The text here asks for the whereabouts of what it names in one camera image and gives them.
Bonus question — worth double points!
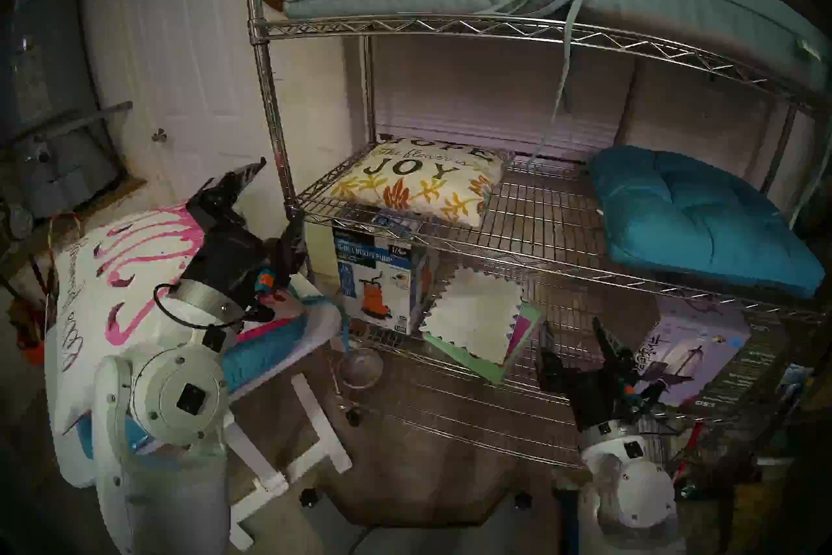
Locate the teal flat seat cushion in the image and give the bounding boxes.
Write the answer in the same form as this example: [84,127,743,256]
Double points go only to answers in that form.
[77,294,339,463]

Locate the brown wooden ledge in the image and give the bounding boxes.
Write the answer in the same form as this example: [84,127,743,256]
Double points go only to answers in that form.
[0,175,147,278]

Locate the floral JOY throw pillow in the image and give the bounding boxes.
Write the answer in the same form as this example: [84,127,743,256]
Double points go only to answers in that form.
[328,138,514,229]

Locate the dark blue cloth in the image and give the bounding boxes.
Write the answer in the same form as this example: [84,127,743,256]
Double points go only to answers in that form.
[552,476,584,555]

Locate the LED lamp box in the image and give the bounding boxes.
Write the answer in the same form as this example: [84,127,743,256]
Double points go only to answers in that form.
[634,297,790,411]

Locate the red handled tool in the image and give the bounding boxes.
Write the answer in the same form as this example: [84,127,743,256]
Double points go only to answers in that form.
[668,422,706,486]

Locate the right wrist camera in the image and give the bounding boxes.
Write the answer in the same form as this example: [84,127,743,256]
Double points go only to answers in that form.
[617,377,668,415]

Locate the chrome wire shelf rack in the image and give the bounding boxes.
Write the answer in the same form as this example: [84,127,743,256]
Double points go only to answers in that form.
[240,0,832,496]

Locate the clear glass bowl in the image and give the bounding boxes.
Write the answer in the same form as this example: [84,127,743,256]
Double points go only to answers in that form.
[338,347,384,390]

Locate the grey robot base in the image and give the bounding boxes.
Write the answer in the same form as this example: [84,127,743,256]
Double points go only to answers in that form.
[318,476,560,555]

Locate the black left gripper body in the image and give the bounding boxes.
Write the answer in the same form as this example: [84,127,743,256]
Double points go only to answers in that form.
[179,221,293,317]

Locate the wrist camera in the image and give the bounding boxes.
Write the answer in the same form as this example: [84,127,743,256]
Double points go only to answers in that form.
[252,263,288,302]
[617,377,668,415]

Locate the pink paper sheet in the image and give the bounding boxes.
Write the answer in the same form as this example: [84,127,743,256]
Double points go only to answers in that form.
[506,310,535,363]

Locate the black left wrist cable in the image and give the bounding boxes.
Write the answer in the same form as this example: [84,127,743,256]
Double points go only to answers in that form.
[153,282,248,328]

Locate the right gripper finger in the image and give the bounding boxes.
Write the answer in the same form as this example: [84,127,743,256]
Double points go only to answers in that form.
[537,321,566,372]
[591,316,638,376]

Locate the green paper sheet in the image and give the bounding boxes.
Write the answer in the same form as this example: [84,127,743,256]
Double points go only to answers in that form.
[422,300,545,384]

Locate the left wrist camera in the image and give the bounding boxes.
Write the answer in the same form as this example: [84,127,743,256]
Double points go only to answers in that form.
[252,263,288,302]

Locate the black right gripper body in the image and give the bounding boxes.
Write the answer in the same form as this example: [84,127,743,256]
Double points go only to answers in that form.
[536,365,643,431]

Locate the grey water heater tank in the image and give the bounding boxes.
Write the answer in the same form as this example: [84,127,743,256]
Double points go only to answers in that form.
[10,0,121,216]

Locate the white panel door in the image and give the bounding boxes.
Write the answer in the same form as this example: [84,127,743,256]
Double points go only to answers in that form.
[81,0,287,216]

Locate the utility pump box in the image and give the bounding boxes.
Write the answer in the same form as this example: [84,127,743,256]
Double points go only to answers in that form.
[333,216,443,337]

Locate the teal tufted seat cushion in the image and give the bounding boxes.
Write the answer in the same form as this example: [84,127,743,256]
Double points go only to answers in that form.
[588,145,826,299]

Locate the pink flamingo throw pillow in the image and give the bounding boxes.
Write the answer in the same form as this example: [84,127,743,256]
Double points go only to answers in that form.
[44,203,306,437]

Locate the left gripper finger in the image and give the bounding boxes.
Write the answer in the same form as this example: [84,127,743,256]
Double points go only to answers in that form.
[187,157,268,231]
[279,208,307,276]

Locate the white folding table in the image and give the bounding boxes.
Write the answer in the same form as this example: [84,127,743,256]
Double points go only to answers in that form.
[49,261,355,551]

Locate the metal tank strap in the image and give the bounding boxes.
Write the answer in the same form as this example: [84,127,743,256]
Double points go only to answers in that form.
[0,102,134,151]

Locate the white scalloped paper sheet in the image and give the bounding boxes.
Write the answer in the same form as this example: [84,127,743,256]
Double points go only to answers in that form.
[419,264,524,366]

